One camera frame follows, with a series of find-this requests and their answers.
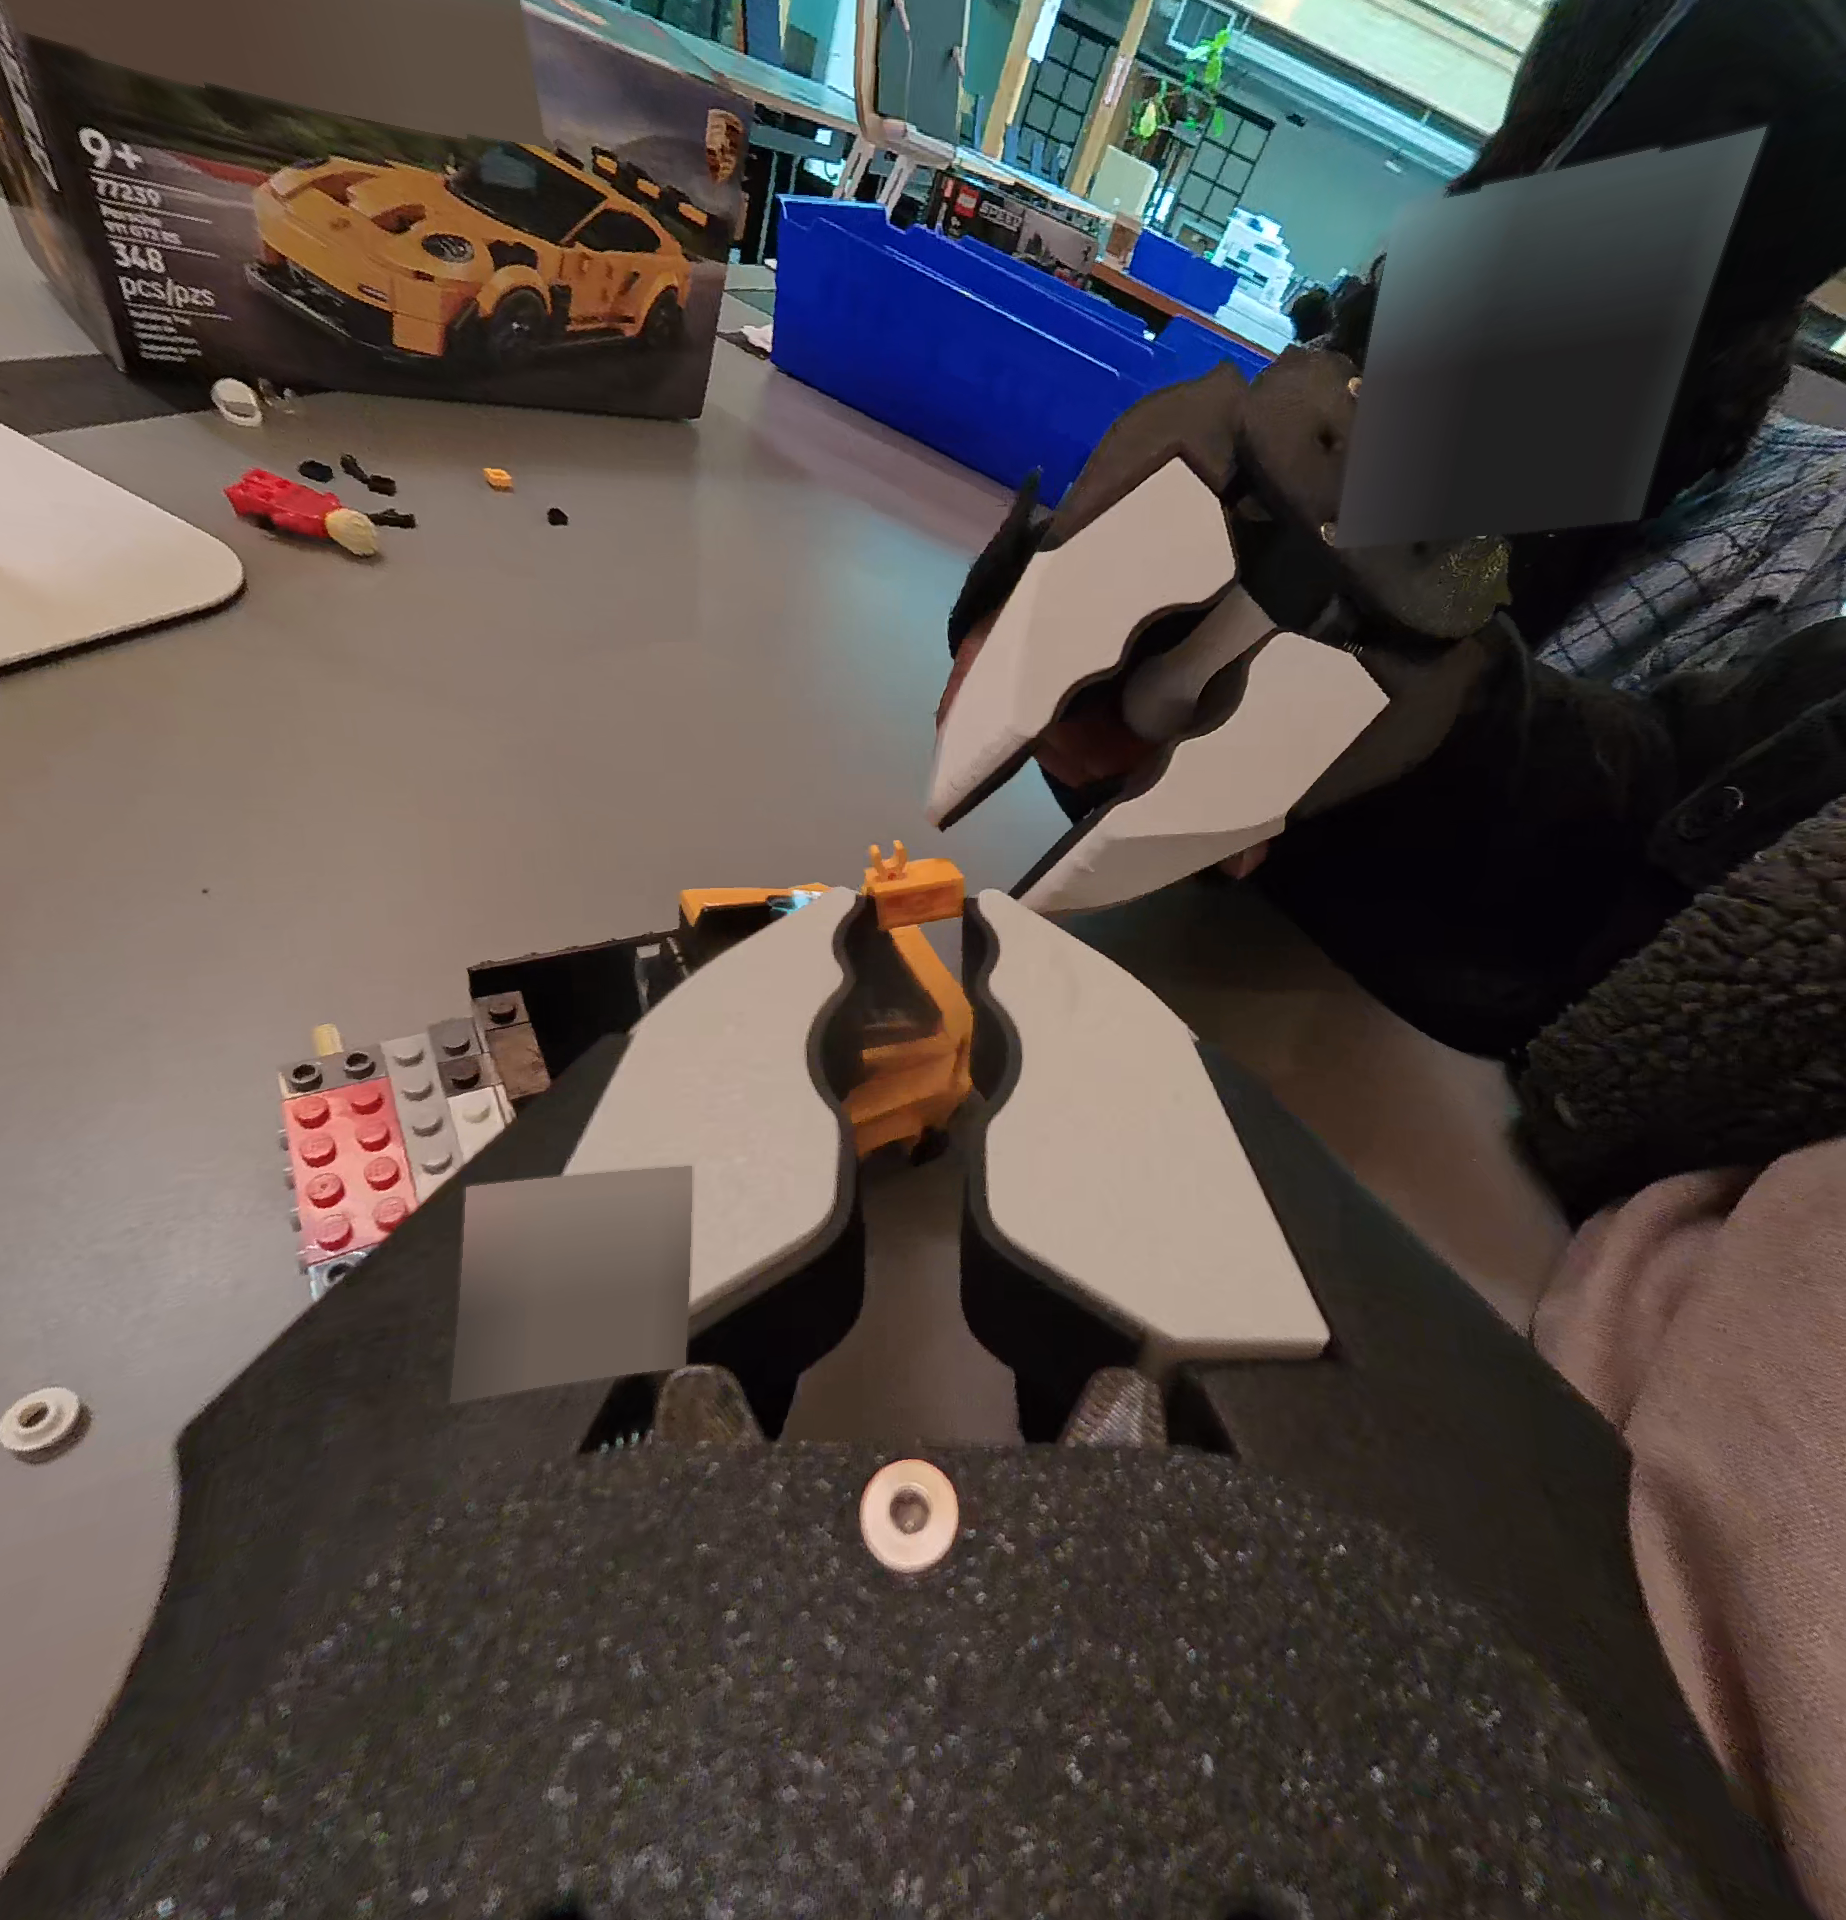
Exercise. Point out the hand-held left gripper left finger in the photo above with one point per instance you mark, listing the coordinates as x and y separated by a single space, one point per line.
711 1081

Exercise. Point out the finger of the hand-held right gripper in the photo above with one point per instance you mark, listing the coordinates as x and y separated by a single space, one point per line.
1088 615
1238 766

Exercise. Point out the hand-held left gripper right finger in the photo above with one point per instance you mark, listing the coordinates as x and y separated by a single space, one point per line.
1147 1186

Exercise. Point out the orange lego brick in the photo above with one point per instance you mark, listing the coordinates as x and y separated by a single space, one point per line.
921 897

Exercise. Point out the orange black lego car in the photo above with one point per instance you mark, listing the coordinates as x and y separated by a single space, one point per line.
346 1155

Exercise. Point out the red lego minifigure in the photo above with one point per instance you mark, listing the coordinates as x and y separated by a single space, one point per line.
271 501

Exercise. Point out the lego set box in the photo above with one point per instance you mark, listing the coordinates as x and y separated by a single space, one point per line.
411 286

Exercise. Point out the white round lego plate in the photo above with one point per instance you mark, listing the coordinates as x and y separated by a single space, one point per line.
41 1422

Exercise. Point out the white lego helmet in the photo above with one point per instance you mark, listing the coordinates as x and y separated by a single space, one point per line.
236 402

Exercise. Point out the long blue plastic bin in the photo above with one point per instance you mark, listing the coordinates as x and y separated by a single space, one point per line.
1192 286

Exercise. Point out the dark cardboard box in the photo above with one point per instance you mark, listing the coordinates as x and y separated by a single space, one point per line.
1013 218

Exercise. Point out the green potted plant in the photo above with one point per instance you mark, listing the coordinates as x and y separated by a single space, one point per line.
1186 83

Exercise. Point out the beige hooded sweatshirt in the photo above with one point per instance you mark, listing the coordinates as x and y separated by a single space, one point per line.
1733 1350

